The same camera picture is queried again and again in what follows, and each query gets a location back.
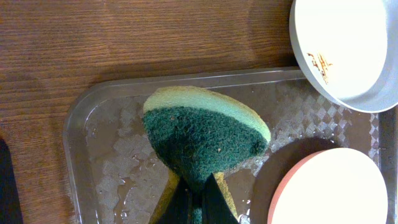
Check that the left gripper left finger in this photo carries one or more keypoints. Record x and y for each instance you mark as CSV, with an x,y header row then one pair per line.
x,y
180,208

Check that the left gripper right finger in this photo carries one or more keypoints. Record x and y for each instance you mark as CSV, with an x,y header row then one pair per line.
x,y
215,210

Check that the green yellow sponge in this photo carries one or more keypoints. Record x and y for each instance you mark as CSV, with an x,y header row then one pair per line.
x,y
197,132

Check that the white plate front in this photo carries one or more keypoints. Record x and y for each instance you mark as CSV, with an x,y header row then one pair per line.
x,y
335,186

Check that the pale grey plate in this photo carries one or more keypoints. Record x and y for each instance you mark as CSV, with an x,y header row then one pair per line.
x,y
347,50

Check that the brown tray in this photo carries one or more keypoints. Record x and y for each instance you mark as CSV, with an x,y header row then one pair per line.
x,y
116,176

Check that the black tray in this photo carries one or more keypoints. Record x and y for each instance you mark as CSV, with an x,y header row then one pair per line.
x,y
10,205

